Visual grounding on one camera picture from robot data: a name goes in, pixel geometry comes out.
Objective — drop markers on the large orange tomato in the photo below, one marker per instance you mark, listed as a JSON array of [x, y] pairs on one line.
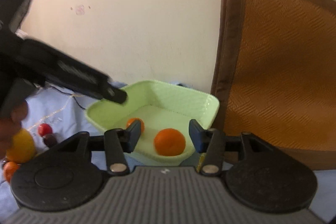
[[169, 142]]

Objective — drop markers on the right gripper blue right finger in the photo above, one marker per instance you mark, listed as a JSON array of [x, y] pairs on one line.
[[211, 143]]

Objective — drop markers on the small orange tomato in basket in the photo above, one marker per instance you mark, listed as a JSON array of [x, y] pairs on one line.
[[131, 120]]

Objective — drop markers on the light blue checked tablecloth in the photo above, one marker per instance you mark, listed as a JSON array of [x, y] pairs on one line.
[[66, 118]]

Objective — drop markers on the brown woven seat cushion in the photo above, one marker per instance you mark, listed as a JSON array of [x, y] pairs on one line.
[[275, 75]]

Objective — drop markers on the red cherry tomato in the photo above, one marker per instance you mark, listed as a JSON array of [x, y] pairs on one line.
[[44, 129]]

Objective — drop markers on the dark purple cherry tomato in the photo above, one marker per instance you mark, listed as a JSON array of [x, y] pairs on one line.
[[50, 140]]

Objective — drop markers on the light green ribbed basket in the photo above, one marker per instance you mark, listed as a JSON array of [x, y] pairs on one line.
[[160, 105]]

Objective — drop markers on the person's left hand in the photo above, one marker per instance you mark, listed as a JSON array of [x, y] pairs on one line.
[[10, 126]]

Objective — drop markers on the yellow mango fruit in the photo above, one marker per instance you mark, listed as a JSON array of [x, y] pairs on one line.
[[22, 148]]

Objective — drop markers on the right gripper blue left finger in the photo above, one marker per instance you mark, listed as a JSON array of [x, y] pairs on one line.
[[117, 142]]

